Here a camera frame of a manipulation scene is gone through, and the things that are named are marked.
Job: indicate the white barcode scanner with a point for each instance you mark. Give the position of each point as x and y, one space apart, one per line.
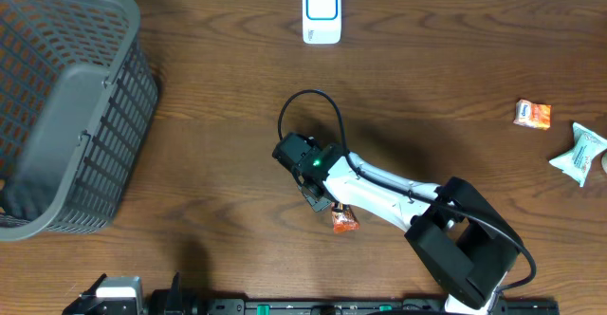
322 21

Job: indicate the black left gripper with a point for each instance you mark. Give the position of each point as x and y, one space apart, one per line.
173 304

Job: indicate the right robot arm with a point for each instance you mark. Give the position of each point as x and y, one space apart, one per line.
466 246

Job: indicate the red Top snack bar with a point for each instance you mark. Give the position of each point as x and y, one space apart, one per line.
343 218

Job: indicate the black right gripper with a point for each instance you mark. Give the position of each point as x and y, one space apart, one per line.
312 203

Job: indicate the grey plastic shopping basket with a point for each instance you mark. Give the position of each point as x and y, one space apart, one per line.
77 102

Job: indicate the orange white snack packet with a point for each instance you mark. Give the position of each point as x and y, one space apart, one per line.
533 115

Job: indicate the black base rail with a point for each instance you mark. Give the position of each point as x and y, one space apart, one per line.
350 307

